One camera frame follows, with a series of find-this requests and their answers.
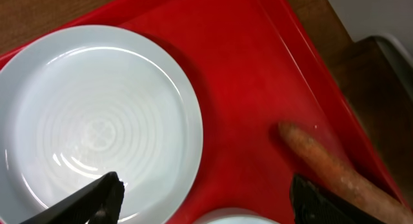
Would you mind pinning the blue bowl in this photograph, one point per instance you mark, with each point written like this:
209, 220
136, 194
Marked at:
233, 216

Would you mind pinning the red serving tray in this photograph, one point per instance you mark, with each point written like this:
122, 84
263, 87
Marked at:
251, 65

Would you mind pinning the orange carrot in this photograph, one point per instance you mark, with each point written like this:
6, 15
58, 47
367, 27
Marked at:
341, 179

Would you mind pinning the grey dishwasher rack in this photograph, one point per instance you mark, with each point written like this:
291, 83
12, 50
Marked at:
399, 58

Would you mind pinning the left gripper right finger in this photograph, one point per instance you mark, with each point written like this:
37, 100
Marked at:
313, 204

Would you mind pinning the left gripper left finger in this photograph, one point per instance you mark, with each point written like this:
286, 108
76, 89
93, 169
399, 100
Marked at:
97, 203

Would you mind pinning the white round plate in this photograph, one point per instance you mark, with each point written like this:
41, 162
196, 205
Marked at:
92, 99

